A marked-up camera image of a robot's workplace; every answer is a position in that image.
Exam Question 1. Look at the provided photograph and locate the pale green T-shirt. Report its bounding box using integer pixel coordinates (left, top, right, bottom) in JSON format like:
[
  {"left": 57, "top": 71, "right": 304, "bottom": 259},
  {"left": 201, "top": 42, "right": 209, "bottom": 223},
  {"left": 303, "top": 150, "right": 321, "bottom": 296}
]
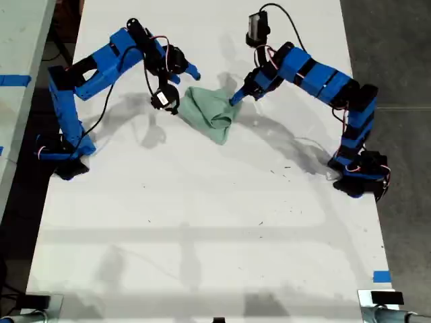
[{"left": 177, "top": 85, "right": 244, "bottom": 146}]

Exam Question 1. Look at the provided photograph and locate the white side table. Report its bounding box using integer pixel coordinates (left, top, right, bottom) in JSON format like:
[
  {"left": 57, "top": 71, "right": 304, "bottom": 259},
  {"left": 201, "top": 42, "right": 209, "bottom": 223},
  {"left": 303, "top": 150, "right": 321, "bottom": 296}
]
[{"left": 0, "top": 0, "right": 58, "bottom": 209}]

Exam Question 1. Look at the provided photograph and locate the long blue tape strip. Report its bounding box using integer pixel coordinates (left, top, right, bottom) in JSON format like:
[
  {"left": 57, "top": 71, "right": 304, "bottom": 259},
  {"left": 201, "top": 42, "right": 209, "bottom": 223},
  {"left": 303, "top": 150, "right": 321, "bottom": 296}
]
[{"left": 0, "top": 74, "right": 32, "bottom": 88}]

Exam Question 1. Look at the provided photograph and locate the short blue tape strip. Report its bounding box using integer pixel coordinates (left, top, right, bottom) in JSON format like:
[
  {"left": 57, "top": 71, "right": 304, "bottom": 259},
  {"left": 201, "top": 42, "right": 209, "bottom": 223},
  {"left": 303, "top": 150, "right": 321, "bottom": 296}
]
[{"left": 372, "top": 270, "right": 393, "bottom": 284}]

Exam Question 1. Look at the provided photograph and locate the small black box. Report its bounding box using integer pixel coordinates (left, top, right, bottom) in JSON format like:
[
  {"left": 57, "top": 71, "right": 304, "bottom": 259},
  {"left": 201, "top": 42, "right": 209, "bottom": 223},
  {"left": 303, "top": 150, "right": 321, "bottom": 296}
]
[
  {"left": 24, "top": 295, "right": 52, "bottom": 310},
  {"left": 370, "top": 291, "right": 405, "bottom": 306}
]

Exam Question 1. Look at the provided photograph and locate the grey pipe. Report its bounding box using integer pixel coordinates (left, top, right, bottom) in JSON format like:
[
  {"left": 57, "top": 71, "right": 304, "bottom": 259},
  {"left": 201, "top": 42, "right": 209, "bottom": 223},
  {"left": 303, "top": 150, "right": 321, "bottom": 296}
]
[
  {"left": 0, "top": 310, "right": 46, "bottom": 323},
  {"left": 373, "top": 307, "right": 431, "bottom": 323}
]

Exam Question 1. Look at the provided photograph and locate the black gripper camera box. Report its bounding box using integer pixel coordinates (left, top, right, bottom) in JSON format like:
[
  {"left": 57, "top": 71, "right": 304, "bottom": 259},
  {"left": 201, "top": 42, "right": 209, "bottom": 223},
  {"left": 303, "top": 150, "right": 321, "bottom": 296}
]
[
  {"left": 150, "top": 83, "right": 181, "bottom": 116},
  {"left": 245, "top": 10, "right": 271, "bottom": 48}
]

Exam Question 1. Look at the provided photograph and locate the black camera cable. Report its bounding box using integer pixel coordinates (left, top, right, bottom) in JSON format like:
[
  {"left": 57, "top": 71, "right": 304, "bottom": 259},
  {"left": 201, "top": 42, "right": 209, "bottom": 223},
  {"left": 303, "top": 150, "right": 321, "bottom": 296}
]
[
  {"left": 75, "top": 43, "right": 163, "bottom": 149},
  {"left": 259, "top": 3, "right": 308, "bottom": 54}
]

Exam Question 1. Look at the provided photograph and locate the shiny metal bracket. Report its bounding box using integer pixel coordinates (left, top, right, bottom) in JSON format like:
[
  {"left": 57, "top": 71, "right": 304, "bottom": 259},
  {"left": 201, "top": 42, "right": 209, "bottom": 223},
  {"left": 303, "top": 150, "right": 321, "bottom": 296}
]
[
  {"left": 357, "top": 289, "right": 405, "bottom": 323},
  {"left": 20, "top": 293, "right": 65, "bottom": 323}
]

